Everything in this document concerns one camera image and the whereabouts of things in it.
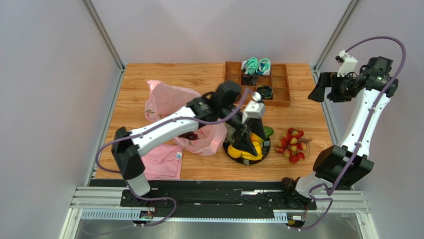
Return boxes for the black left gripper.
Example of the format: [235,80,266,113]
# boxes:
[219,105,266,158]

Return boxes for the fake green orange mango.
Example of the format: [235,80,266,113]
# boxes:
[263,126,274,138]

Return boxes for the fake yellow bell pepper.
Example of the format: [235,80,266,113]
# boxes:
[241,141,264,162]

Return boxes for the fake yellow lemon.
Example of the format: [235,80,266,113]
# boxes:
[227,145,242,158]

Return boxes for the fake dark plum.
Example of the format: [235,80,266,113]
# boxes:
[281,177,300,193]

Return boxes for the pink plastic bag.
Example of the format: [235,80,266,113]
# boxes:
[145,80,227,156]

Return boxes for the fake green netted melon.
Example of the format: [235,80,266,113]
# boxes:
[225,124,236,143]

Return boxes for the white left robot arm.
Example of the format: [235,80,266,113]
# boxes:
[110,81,266,197]

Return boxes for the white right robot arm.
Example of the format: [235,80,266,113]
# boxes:
[294,56,399,198]

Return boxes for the fake dark grapes bunch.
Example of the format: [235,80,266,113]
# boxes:
[179,131,199,141]

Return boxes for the black rimmed plate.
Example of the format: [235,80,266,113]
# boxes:
[222,138,271,165]

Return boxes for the dark blue yellow rolled sock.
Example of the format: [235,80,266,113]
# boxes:
[256,86,273,100]

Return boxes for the wooden compartment tray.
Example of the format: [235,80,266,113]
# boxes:
[223,61,291,107]

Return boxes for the black patterned rolled sock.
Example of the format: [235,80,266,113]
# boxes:
[241,74,258,86]

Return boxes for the teal white rolled sock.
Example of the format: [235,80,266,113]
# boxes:
[241,57,258,74]

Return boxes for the pink folded cloth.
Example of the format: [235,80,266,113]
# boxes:
[141,144,183,181]

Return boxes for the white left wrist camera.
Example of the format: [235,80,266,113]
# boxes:
[241,92,265,123]

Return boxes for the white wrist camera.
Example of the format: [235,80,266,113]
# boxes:
[335,50,358,77]
[241,92,265,123]

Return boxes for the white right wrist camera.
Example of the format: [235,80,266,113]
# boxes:
[335,50,358,77]

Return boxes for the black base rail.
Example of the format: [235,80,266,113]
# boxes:
[88,179,352,220]

